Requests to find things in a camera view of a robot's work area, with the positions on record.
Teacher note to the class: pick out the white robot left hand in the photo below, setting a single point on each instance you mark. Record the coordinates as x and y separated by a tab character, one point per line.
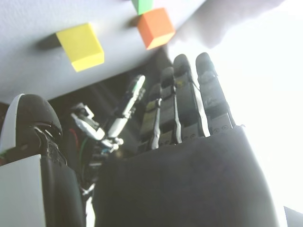
180	184

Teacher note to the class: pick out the large yellow cube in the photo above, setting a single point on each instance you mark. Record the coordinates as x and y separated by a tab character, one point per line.
80	45

